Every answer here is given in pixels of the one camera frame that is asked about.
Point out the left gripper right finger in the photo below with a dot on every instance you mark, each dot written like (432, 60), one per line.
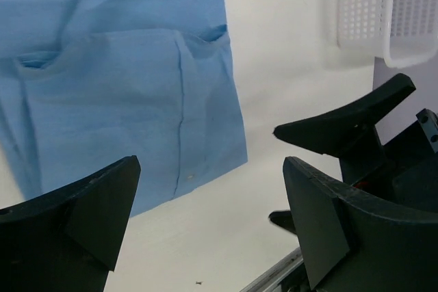
(353, 241)

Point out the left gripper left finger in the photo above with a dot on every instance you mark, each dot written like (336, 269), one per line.
(69, 239)

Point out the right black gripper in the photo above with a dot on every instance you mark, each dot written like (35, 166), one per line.
(403, 171)

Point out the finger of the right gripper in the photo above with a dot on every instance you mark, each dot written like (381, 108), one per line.
(284, 220)

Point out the light blue long sleeve shirt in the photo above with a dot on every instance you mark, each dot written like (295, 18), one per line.
(87, 82)

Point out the white plastic basket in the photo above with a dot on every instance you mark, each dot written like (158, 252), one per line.
(401, 32)

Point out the aluminium rail frame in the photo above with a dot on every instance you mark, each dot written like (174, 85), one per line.
(271, 279)

